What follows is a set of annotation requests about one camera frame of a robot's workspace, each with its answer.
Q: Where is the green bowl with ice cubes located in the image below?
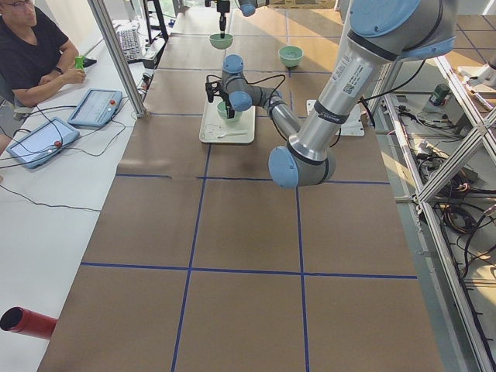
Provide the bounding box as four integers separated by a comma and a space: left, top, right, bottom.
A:
278, 46, 304, 68

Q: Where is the black computer keyboard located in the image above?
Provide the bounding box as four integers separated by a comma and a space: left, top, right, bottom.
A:
116, 28, 142, 64

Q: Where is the near blue teach pendant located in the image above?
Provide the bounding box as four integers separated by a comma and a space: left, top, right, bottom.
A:
7, 117, 80, 169

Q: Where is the pale green bear tray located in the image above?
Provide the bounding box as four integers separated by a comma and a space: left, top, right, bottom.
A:
198, 98, 256, 144

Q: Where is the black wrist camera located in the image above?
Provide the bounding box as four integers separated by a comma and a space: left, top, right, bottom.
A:
205, 75, 222, 103

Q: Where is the red cylinder tube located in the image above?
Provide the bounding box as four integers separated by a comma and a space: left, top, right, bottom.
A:
1, 306, 57, 339

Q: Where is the aluminium frame post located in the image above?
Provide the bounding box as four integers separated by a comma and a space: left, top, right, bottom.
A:
88, 0, 146, 118

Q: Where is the far blue teach pendant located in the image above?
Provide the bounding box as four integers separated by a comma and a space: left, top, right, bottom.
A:
67, 88, 123, 129

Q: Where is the blue teach pendant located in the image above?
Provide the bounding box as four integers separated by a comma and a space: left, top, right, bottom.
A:
67, 88, 123, 129
7, 117, 80, 169

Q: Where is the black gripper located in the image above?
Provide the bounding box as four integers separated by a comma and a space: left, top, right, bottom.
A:
218, 83, 235, 119
216, 0, 230, 38

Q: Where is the white plastic spoon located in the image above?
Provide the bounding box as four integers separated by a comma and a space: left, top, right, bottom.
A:
216, 131, 247, 140

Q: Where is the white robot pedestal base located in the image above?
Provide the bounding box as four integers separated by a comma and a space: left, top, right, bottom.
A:
306, 98, 366, 137

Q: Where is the seated person black shirt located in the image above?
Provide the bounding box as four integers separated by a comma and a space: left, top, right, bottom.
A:
1, 1, 86, 107

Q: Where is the aluminium frame rack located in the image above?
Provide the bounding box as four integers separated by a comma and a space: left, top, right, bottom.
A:
383, 56, 495, 371

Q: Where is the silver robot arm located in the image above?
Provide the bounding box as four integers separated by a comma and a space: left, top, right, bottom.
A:
216, 0, 270, 39
219, 1, 459, 188

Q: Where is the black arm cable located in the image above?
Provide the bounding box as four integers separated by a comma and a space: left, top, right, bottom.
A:
246, 74, 286, 88

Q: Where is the green handheld object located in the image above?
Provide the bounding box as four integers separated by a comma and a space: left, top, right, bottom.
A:
74, 56, 84, 70

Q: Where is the green bowl on tray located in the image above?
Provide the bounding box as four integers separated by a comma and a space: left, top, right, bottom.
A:
217, 112, 243, 123

